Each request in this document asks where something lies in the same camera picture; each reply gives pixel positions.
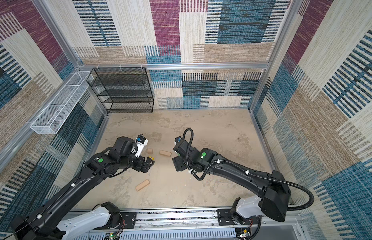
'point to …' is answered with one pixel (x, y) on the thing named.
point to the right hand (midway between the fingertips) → (182, 161)
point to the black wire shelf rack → (122, 89)
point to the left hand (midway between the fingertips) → (147, 157)
